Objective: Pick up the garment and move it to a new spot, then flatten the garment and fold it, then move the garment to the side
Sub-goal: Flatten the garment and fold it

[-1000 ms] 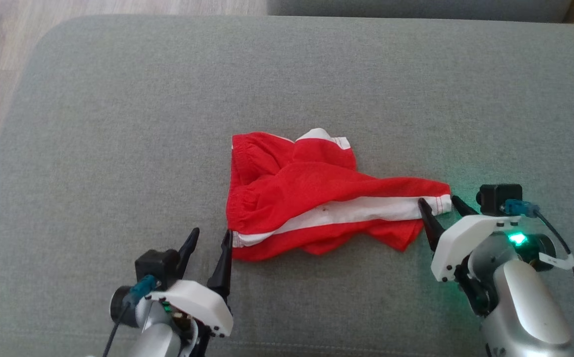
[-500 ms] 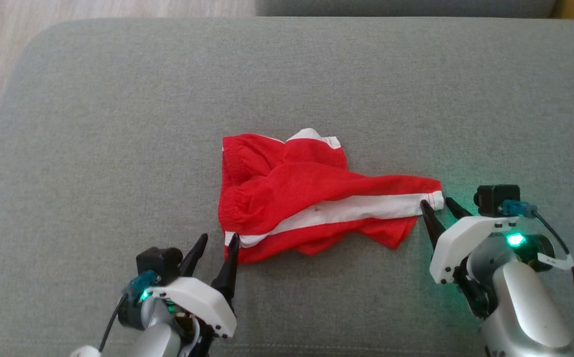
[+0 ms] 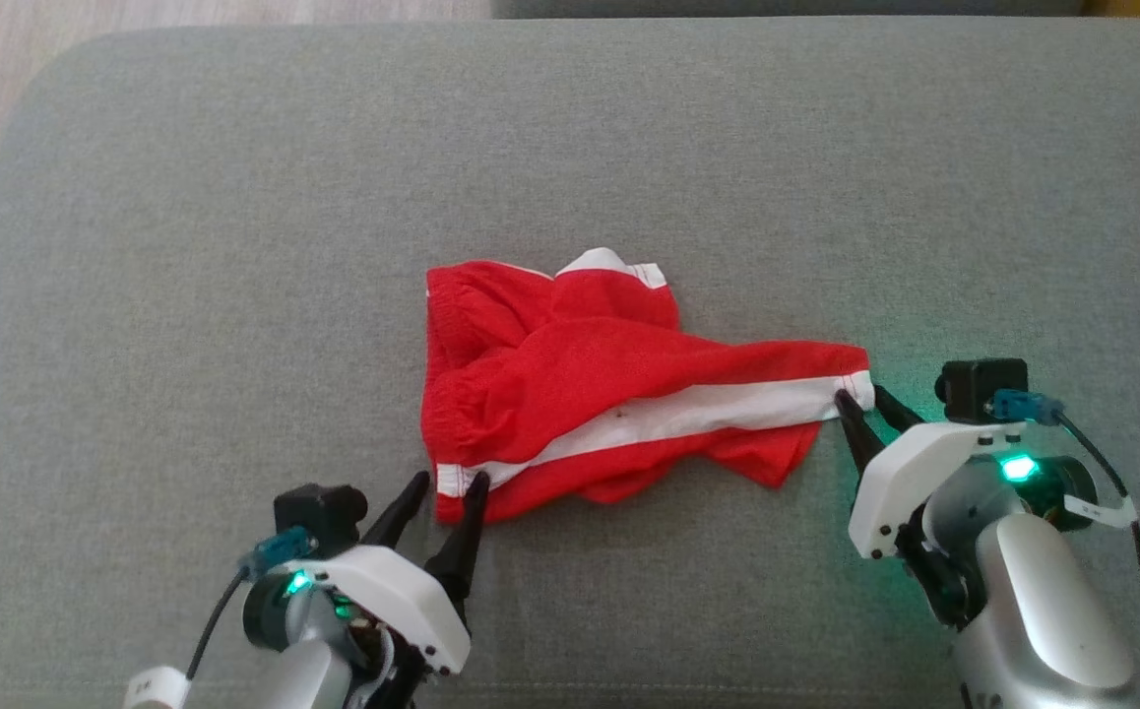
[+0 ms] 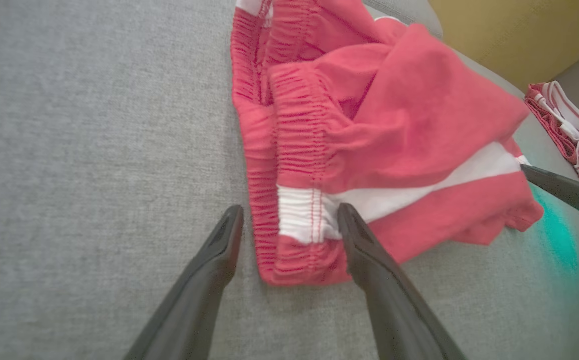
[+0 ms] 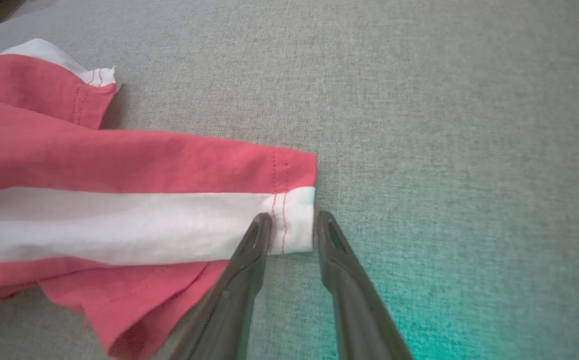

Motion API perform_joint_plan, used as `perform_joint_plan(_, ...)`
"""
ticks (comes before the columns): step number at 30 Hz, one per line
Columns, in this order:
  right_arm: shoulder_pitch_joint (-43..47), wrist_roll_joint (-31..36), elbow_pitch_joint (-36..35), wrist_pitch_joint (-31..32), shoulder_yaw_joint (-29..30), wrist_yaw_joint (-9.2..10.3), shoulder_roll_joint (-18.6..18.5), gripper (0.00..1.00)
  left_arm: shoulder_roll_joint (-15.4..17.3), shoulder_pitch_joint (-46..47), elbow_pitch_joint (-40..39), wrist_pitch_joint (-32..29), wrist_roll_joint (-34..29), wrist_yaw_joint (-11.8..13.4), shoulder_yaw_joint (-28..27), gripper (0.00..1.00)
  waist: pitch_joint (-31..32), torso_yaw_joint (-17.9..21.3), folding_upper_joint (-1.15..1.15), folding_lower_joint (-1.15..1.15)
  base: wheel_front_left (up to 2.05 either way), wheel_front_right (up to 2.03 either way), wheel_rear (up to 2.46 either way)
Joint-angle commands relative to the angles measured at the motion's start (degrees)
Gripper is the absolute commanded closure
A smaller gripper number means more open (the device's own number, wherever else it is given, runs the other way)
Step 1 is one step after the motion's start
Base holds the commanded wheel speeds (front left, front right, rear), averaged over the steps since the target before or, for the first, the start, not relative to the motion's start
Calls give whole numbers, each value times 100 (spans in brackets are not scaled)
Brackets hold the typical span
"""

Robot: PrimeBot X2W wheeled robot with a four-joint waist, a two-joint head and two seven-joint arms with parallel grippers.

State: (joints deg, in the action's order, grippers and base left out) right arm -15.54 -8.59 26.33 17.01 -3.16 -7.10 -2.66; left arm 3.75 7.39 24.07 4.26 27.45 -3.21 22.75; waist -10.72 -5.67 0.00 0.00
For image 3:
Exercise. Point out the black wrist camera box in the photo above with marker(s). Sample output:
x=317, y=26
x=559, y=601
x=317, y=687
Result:
x=983, y=384
x=319, y=512

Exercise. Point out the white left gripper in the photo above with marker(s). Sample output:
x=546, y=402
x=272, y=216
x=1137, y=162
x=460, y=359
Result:
x=403, y=601

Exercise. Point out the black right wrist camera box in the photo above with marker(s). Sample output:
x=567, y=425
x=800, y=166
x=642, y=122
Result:
x=983, y=384

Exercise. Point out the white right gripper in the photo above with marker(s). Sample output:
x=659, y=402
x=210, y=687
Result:
x=900, y=483

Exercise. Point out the grey sofa section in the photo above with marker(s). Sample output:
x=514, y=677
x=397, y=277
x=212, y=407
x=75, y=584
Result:
x=787, y=8

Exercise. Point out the grey sofa seat cushion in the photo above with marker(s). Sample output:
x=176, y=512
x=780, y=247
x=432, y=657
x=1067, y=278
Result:
x=235, y=246

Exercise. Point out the red shorts with white stripe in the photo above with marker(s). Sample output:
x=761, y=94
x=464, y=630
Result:
x=580, y=374

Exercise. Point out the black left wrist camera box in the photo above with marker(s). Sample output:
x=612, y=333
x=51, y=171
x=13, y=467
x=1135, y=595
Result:
x=319, y=512

